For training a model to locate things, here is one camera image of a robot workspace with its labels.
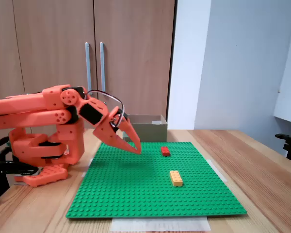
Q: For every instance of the black table clamp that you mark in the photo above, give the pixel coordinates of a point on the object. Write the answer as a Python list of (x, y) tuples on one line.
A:
[(4, 166)]

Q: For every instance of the white board panel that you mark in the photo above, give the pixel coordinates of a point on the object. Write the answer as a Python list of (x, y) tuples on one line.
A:
[(288, 97)]

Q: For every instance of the narrow translucent tape strip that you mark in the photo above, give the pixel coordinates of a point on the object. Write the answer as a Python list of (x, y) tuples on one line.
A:
[(85, 173), (219, 172)]

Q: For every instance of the wide translucent tape strip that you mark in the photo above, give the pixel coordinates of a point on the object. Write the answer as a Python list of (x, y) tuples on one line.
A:
[(160, 224)]

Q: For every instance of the cardboard box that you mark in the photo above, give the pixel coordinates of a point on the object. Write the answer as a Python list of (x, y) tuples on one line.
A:
[(152, 132)]

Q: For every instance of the green lego baseplate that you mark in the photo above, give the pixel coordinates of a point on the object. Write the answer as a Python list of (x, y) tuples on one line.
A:
[(135, 182)]

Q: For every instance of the yellow lego block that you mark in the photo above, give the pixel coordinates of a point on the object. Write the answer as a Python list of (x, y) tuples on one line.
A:
[(176, 179)]

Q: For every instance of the red lego block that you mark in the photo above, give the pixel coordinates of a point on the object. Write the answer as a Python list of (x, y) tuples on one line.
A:
[(165, 151)]

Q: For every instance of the brown wooden cabinet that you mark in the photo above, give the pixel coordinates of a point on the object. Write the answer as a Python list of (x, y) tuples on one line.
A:
[(135, 24)]

